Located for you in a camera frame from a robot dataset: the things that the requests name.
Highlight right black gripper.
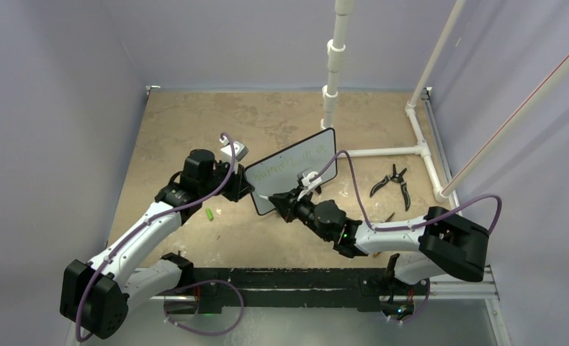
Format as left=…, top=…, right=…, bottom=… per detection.
left=272, top=184, right=332, bottom=241

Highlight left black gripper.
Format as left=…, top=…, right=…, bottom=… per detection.
left=200, top=159, right=254, bottom=203

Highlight small black-framed whiteboard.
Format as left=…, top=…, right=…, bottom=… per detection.
left=246, top=128, right=336, bottom=216

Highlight green marker cap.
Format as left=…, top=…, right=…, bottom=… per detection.
left=205, top=208, right=215, bottom=221

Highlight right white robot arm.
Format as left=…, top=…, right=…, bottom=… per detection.
left=267, top=190, right=490, bottom=293

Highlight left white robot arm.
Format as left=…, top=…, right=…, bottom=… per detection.
left=60, top=142, right=251, bottom=342

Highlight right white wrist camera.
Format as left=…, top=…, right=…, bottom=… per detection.
left=297, top=170, right=322, bottom=201

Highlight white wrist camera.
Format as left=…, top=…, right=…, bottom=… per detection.
left=297, top=170, right=322, bottom=201
left=220, top=141, right=249, bottom=163

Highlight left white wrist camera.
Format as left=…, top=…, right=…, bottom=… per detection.
left=220, top=141, right=249, bottom=163

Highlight purple cable loop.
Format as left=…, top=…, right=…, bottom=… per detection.
left=163, top=277, right=246, bottom=337

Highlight yellow-handled pliers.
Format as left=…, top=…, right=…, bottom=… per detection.
left=372, top=212, right=396, bottom=259

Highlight black-handled wire stripper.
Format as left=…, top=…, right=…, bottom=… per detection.
left=369, top=164, right=412, bottom=212

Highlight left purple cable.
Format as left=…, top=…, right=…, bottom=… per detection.
left=74, top=132, right=238, bottom=343

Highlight white PVC pipe frame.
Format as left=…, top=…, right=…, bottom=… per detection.
left=321, top=1, right=569, bottom=202

